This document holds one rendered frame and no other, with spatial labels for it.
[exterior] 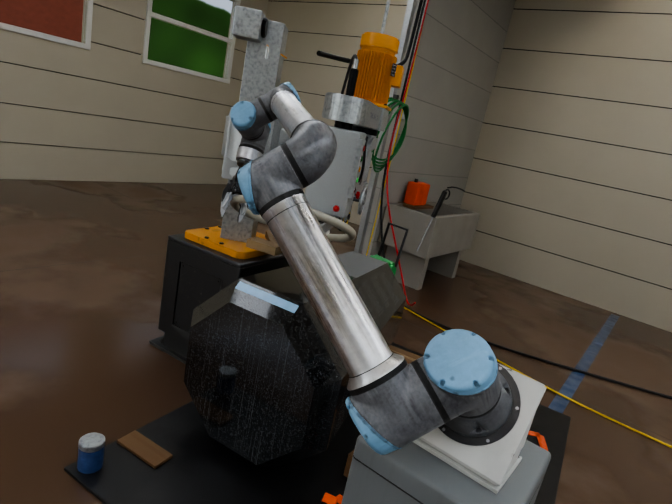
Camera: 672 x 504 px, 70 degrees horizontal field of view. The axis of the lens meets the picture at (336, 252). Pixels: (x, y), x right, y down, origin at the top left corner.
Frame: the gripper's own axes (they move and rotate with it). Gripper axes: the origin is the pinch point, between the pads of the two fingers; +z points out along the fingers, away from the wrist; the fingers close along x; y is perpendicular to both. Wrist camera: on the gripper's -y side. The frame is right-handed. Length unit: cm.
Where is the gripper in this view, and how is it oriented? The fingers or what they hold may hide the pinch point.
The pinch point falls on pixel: (230, 216)
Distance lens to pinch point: 176.9
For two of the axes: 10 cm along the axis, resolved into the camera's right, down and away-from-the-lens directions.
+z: -2.5, 9.6, -1.3
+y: 4.0, -0.2, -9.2
